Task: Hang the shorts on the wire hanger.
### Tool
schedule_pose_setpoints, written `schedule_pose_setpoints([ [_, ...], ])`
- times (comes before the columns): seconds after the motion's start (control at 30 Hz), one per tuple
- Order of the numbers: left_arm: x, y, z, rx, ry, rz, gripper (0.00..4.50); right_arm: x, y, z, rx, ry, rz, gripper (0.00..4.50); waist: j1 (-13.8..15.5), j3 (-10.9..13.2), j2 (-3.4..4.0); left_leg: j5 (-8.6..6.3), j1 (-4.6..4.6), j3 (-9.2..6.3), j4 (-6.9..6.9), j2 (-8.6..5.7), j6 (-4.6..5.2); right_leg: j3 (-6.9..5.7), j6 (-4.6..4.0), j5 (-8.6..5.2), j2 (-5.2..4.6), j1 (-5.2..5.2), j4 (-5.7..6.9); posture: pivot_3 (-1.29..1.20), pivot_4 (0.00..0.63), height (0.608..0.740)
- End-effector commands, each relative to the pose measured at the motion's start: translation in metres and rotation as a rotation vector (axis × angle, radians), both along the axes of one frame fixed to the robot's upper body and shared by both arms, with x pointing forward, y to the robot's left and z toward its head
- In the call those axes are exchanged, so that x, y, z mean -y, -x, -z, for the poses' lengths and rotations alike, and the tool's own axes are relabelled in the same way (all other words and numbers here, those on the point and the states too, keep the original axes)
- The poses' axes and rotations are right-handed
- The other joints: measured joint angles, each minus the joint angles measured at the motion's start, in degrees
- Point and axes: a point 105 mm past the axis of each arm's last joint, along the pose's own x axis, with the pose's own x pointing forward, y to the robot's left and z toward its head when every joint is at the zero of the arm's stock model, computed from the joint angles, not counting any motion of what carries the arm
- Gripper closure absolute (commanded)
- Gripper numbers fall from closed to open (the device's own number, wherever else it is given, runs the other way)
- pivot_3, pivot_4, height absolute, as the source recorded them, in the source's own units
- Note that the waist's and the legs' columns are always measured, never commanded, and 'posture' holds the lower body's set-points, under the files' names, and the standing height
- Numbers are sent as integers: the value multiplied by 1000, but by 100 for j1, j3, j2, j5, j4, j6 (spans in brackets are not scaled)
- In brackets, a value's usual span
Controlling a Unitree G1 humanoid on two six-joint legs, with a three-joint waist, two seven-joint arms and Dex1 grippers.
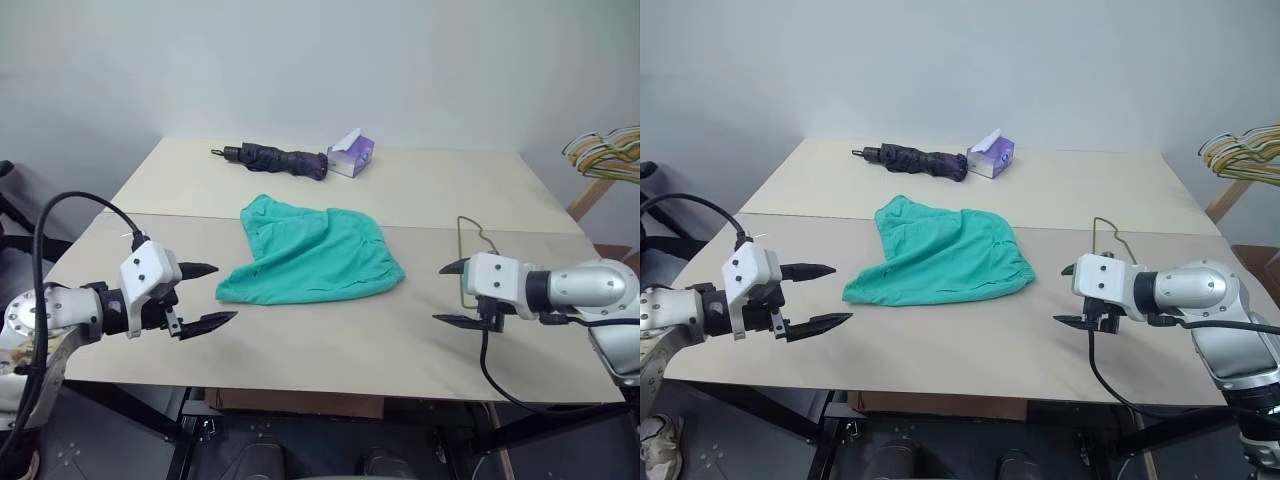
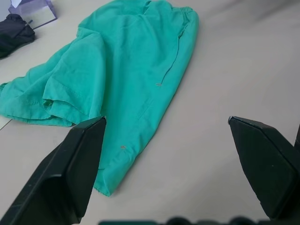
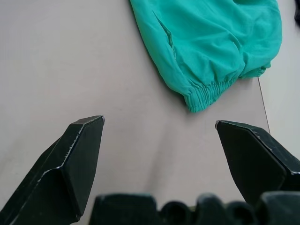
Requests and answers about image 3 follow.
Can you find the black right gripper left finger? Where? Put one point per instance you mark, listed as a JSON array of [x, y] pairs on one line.
[[58, 168]]

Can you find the green cloth garment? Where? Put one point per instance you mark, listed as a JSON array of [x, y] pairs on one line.
[[206, 47]]

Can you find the black object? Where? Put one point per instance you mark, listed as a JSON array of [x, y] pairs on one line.
[[297, 10]]

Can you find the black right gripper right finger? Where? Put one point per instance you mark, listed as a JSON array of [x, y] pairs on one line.
[[255, 164]]

